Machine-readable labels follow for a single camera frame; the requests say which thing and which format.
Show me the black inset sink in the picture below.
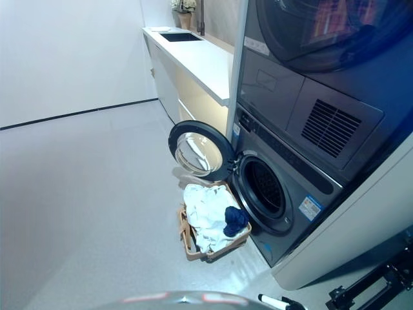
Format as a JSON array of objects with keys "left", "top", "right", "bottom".
[{"left": 158, "top": 30, "right": 205, "bottom": 43}]

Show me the beige vase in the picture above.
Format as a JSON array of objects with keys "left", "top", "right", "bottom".
[{"left": 178, "top": 12, "right": 194, "bottom": 30}]

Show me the round washing machine door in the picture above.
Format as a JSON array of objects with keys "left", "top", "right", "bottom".
[{"left": 167, "top": 119, "right": 239, "bottom": 183}]

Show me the black metal stand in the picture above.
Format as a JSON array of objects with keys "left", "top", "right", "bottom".
[{"left": 325, "top": 225, "right": 413, "bottom": 310}]

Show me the dark tall faucet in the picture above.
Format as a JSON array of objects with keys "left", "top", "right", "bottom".
[{"left": 196, "top": 0, "right": 208, "bottom": 36}]

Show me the white counter cabinet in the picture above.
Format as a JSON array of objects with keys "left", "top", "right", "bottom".
[{"left": 141, "top": 26, "right": 236, "bottom": 130}]

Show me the grey stacked dryer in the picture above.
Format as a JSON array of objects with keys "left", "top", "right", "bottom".
[{"left": 236, "top": 0, "right": 413, "bottom": 194}]

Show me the white upright cabinet panel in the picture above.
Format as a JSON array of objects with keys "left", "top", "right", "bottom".
[{"left": 224, "top": 0, "right": 250, "bottom": 143}]

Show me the dark blue garment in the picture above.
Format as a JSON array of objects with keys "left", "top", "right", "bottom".
[{"left": 223, "top": 206, "right": 251, "bottom": 237}]

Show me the blue white energy label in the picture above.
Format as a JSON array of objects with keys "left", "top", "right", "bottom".
[{"left": 297, "top": 194, "right": 325, "bottom": 222}]

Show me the white clothes pile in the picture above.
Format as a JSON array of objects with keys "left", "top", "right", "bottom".
[{"left": 183, "top": 183, "right": 239, "bottom": 254}]

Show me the white cabinet side panel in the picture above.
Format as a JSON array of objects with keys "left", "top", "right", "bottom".
[{"left": 270, "top": 141, "right": 413, "bottom": 291}]

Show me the brown woven laundry basket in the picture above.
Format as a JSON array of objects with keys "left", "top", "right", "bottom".
[{"left": 178, "top": 180, "right": 253, "bottom": 263}]

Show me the grey front-load washing machine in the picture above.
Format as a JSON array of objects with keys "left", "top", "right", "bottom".
[{"left": 225, "top": 102, "right": 345, "bottom": 269}]

